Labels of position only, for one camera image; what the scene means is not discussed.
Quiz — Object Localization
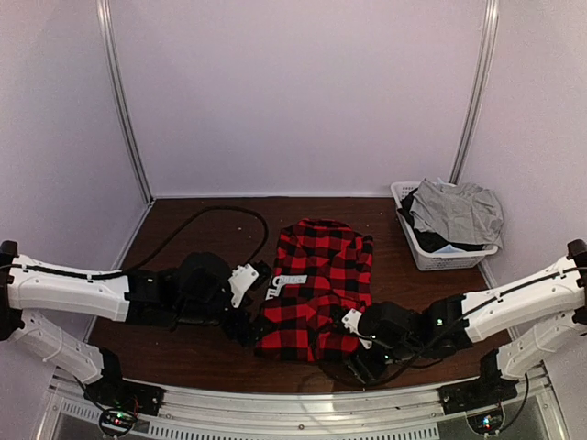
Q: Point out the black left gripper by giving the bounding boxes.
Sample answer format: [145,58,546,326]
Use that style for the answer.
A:
[175,291,277,347]

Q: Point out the red black plaid shirt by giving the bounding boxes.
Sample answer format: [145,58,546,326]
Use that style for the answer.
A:
[254,219,374,363]

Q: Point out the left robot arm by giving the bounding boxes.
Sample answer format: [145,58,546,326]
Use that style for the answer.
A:
[1,241,263,407]

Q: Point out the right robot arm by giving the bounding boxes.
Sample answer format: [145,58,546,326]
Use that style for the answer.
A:
[340,239,586,405]

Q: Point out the white plastic laundry basket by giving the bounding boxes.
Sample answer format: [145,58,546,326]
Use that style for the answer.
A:
[390,181,499,271]

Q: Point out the right circuit board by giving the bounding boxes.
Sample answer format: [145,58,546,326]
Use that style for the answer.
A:
[467,409,504,436]

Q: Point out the circuit board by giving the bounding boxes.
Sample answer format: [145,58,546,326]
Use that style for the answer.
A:
[467,409,504,436]
[98,408,137,437]

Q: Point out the grey shirt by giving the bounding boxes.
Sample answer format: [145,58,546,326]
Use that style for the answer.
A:
[407,180,504,248]

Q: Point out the left circuit board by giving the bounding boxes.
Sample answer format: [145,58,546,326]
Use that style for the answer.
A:
[98,408,137,437]

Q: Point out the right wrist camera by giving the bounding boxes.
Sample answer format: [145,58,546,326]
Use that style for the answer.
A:
[341,302,420,350]

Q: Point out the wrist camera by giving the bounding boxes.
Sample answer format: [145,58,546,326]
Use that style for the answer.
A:
[172,252,271,316]
[341,302,420,350]

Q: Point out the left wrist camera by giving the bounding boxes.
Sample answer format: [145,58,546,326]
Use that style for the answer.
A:
[172,252,271,316]

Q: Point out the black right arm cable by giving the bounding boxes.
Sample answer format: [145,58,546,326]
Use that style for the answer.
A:
[320,320,464,389]

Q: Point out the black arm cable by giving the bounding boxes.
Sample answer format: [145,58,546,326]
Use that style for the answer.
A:
[320,320,464,389]
[86,205,271,279]

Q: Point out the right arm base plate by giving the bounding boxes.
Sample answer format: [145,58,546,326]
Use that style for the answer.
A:
[438,375,519,414]

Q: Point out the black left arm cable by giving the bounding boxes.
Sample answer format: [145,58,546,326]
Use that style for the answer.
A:
[86,205,271,279]

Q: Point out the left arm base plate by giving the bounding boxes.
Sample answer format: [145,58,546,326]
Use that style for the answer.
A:
[81,378,165,416]

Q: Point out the aluminium front rail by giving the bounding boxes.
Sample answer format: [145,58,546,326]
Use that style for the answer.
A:
[32,366,570,439]

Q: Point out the aluminium corner post left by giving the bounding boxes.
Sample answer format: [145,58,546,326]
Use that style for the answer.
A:
[95,0,154,205]

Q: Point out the aluminium corner post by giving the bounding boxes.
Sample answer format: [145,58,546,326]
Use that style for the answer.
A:
[449,0,500,184]
[95,0,154,205]

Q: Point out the aluminium corner post right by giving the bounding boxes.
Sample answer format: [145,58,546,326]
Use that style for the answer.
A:
[449,0,500,184]

